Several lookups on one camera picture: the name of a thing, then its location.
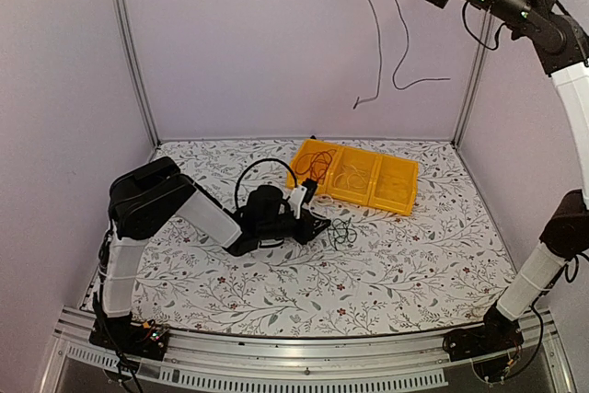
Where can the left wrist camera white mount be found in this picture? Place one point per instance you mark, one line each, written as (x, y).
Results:
(302, 195)

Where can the aluminium frame post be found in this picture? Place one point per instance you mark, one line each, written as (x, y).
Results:
(134, 69)
(484, 35)

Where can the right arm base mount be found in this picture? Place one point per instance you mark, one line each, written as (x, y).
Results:
(496, 334)

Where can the yellow bin compartment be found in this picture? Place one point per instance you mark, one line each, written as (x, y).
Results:
(316, 160)
(352, 180)

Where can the right aluminium frame post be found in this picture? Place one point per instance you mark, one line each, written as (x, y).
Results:
(484, 35)

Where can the aluminium front rail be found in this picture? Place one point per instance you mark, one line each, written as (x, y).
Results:
(207, 362)

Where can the left aluminium frame post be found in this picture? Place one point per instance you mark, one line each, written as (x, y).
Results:
(134, 69)

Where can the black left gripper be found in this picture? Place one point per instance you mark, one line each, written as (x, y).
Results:
(306, 234)

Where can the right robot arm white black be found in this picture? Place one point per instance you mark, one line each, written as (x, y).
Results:
(561, 46)

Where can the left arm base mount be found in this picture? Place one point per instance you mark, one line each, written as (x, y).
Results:
(146, 340)

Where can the yellow bin far compartment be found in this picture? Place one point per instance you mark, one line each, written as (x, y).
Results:
(316, 160)

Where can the floral patterned table mat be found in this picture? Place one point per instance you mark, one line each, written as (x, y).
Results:
(372, 272)

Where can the yellow bin middle compartment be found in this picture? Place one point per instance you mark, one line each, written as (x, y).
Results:
(352, 180)

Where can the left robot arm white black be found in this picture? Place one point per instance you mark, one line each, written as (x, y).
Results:
(144, 200)

